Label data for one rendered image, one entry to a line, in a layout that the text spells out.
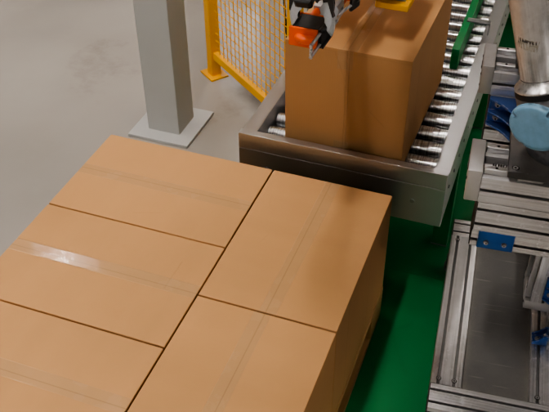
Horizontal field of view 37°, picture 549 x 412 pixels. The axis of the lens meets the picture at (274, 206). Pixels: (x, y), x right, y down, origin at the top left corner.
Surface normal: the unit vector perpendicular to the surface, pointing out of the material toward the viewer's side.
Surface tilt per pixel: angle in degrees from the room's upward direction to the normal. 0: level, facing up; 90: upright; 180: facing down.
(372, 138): 90
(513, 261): 0
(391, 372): 0
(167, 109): 90
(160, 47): 90
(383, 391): 0
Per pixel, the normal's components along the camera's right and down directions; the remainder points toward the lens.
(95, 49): 0.00, -0.77
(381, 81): -0.37, 0.60
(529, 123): -0.60, 0.61
